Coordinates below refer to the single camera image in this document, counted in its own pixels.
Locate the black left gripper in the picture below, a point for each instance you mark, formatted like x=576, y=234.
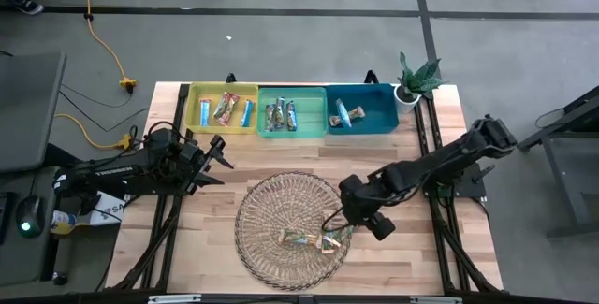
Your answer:
x=194, y=163

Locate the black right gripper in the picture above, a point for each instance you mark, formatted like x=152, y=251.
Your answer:
x=356, y=198

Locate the light blue granola bar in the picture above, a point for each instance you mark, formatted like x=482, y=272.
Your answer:
x=343, y=113
x=204, y=112
x=247, y=113

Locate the red wrapper granola bar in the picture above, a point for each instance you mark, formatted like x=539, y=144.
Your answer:
x=221, y=104
x=231, y=111

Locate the snack bars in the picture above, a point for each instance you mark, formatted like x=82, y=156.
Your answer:
x=269, y=118
x=279, y=113
x=358, y=112

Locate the dark blue granola bar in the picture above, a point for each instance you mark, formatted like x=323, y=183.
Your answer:
x=291, y=116

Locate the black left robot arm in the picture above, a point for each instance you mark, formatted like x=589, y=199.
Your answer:
x=114, y=171

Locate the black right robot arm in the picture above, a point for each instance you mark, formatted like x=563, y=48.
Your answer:
x=430, y=163

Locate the yellow plastic bin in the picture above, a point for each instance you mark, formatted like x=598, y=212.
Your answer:
x=192, y=121

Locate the light green plastic bin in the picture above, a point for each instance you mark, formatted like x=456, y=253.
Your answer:
x=311, y=117

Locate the blue plastic bin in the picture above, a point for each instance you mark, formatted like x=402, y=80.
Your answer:
x=379, y=100

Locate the green plant in white pot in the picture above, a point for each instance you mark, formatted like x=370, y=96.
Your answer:
x=406, y=100

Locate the white printed box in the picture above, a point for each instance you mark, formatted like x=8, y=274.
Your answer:
x=112, y=212

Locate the black plastic bag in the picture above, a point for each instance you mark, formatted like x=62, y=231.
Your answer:
x=89, y=206

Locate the yellow white bottle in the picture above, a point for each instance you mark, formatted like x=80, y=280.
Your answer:
x=63, y=222

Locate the black caster wheel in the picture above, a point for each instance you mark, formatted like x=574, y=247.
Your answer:
x=60, y=279

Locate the black computer mouse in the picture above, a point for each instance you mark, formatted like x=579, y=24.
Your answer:
x=29, y=215

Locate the large grey desk panel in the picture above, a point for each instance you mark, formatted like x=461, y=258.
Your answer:
x=28, y=107

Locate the black desk stand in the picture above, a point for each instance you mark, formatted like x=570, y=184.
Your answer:
x=566, y=182

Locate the black flat device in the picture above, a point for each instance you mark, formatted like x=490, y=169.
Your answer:
x=4, y=217

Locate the grey desk surface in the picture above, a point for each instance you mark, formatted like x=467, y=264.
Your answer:
x=18, y=262

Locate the person's shoe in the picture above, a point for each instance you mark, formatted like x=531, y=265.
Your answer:
x=25, y=4

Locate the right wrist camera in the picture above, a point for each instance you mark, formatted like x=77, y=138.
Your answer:
x=381, y=227

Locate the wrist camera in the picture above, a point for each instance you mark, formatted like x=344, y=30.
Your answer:
x=381, y=227
x=161, y=141

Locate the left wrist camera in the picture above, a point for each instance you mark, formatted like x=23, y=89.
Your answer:
x=161, y=141

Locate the black frame clamp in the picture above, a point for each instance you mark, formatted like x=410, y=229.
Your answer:
x=371, y=77
x=230, y=78

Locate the silver metal bracket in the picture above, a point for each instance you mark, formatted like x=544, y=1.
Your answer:
x=435, y=300
x=174, y=299

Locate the black table edge rail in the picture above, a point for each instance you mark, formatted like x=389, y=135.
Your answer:
x=257, y=301

